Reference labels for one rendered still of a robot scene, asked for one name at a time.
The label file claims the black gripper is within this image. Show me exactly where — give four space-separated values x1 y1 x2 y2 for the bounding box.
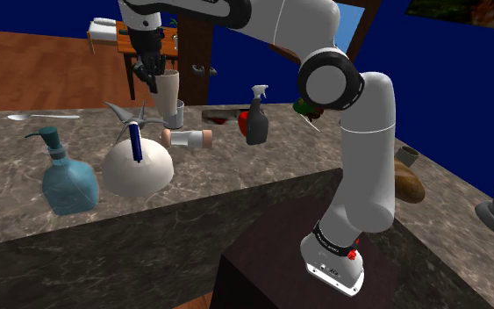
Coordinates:
127 26 168 95

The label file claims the tall beige cup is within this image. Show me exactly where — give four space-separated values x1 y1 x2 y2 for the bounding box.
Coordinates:
149 68 181 118

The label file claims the clear glass tumbler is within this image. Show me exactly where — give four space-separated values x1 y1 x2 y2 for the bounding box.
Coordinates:
162 98 186 131

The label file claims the brown wooden door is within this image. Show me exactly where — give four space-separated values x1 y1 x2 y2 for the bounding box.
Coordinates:
176 11 218 107

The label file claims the white cushioned chair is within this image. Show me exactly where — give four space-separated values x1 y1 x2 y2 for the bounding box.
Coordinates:
85 17 120 55

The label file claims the white cylinder with beige ends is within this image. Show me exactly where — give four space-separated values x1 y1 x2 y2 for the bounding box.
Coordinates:
160 128 214 150

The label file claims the red round fruit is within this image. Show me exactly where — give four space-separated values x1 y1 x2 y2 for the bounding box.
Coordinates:
237 111 250 138

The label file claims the white dome with blade star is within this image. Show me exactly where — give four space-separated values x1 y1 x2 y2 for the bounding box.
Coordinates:
102 101 175 199

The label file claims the dark grey spray bottle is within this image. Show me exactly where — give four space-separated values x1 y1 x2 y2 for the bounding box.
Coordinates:
245 84 270 147

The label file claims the silver spoon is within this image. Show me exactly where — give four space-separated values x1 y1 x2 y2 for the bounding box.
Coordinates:
7 112 82 122

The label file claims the blue soap dispenser bottle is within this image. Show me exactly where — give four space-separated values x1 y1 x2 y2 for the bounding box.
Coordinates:
24 126 100 217

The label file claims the green and red figure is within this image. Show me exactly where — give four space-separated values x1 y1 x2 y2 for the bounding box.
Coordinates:
292 97 326 124

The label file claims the white knife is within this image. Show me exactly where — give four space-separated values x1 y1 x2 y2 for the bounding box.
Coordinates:
301 112 322 133

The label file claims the brown framed window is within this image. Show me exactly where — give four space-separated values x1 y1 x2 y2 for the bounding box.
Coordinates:
268 0 383 66

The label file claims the dark robot stand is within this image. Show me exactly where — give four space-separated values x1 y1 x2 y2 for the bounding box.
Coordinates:
210 193 403 309

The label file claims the small grey cup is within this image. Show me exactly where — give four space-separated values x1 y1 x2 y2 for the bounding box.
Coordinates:
395 145 420 169

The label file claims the brown bread loaf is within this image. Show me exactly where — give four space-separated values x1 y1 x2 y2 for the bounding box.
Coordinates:
393 158 426 205

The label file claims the wall picture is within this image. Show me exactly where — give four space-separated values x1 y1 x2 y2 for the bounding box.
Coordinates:
405 0 494 33

